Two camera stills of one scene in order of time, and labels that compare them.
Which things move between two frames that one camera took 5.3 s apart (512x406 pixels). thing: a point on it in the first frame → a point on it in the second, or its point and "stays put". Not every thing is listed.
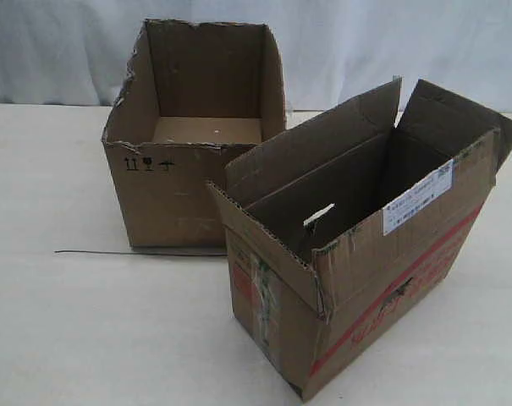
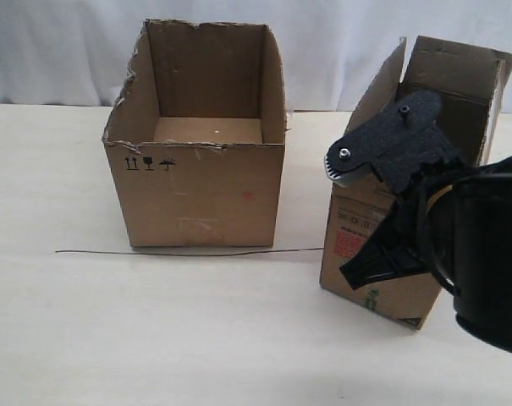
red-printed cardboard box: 343,231 → 463,77
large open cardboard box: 198,97 stays put
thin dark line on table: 149,254 stays put
